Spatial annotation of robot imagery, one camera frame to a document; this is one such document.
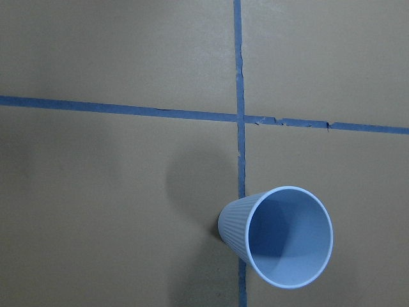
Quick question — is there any brown paper table cover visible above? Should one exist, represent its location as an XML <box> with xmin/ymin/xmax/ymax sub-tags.
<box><xmin>0</xmin><ymin>0</ymin><xmax>409</xmax><ymax>307</ymax></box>

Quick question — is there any blue ribbed cup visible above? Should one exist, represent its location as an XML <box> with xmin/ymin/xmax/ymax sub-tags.
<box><xmin>218</xmin><ymin>186</ymin><xmax>334</xmax><ymax>289</ymax></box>

